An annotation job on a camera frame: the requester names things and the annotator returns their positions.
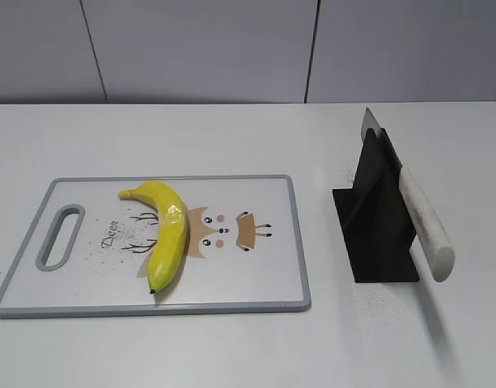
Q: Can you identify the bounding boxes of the white grey-rimmed cutting board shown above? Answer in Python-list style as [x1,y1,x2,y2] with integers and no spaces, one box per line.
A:
[0,175,311,318]

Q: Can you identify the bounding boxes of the white-handled kitchen knife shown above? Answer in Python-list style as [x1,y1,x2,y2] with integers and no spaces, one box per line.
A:
[361,108,456,282]

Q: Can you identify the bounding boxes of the yellow plastic banana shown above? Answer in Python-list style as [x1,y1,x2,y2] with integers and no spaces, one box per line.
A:
[117,181,189,294]

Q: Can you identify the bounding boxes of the black knife stand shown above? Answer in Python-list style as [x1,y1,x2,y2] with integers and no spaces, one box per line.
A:
[333,129,419,283]

